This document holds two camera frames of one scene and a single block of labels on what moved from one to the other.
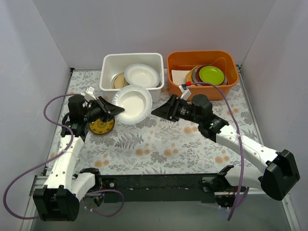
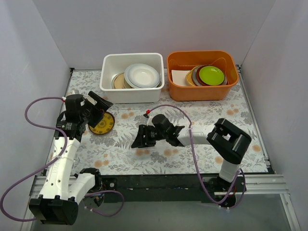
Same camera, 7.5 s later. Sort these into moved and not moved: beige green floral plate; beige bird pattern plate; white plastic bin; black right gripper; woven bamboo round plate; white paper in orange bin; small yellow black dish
Moved: black right gripper; beige green floral plate
Not moved: woven bamboo round plate; white plastic bin; white paper in orange bin; beige bird pattern plate; small yellow black dish
